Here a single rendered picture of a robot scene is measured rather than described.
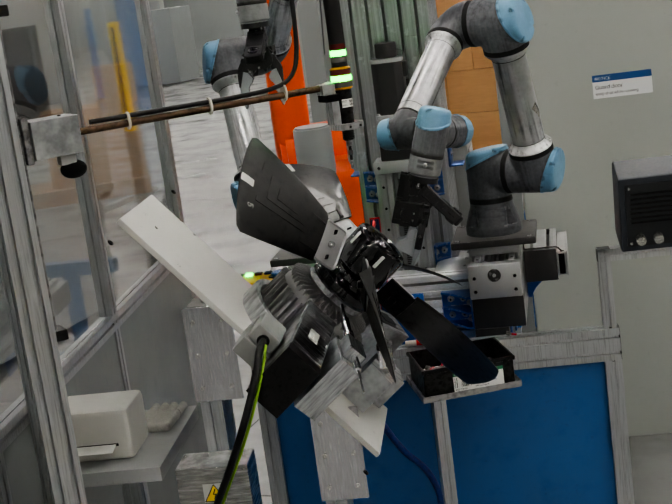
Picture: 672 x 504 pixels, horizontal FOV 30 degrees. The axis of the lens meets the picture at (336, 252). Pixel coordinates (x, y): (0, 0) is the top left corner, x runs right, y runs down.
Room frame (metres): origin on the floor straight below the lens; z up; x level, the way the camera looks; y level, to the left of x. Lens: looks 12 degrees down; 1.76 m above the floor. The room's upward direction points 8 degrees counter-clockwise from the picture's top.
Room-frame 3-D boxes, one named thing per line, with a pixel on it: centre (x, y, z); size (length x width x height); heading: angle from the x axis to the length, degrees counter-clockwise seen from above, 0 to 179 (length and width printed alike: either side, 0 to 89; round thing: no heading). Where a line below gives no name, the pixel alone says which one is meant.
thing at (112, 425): (2.49, 0.54, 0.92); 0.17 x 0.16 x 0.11; 83
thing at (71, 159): (2.33, 0.46, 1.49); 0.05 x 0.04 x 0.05; 118
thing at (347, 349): (2.26, -0.01, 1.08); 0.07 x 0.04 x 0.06; 3
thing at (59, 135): (2.31, 0.50, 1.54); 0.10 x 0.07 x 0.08; 118
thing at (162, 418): (2.64, 0.43, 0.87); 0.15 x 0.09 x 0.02; 169
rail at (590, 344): (2.95, -0.20, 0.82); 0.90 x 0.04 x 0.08; 83
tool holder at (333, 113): (2.60, -0.05, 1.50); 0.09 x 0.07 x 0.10; 118
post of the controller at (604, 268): (2.89, -0.63, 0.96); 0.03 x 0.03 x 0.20; 83
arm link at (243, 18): (3.16, 0.13, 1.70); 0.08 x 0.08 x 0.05
